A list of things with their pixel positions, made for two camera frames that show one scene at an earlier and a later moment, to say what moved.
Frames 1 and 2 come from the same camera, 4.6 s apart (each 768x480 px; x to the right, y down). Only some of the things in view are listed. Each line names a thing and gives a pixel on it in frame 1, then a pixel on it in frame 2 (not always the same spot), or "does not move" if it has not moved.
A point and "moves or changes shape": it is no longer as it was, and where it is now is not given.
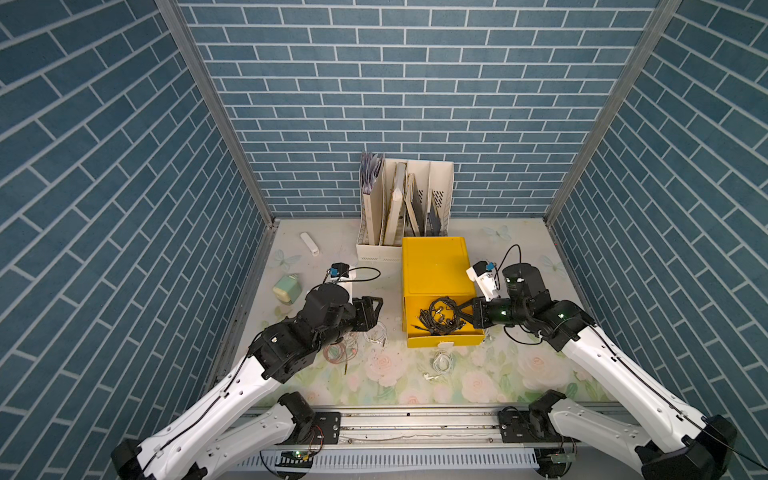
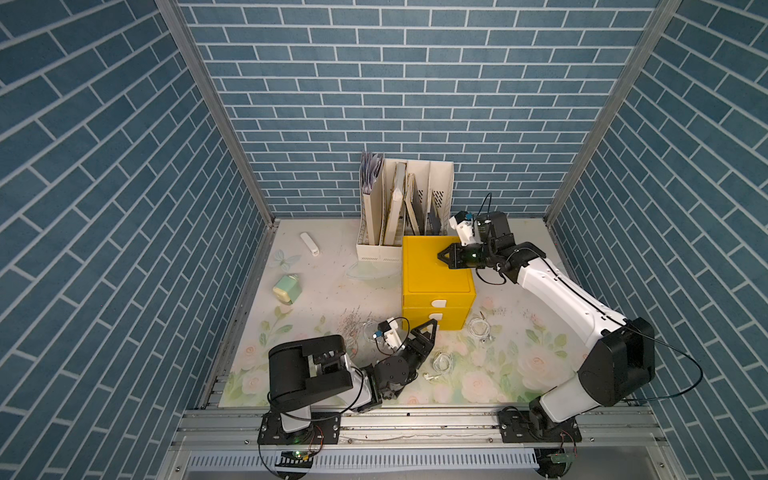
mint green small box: x=288 y=288 does not move
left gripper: x=365 y=317 → x=418 y=341
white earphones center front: x=442 y=362 does not move
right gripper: x=478 y=306 → x=454 y=261
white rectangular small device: x=310 y=244 does not move
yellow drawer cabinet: x=432 y=268 moves or changes shape
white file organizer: x=401 y=198 does not move
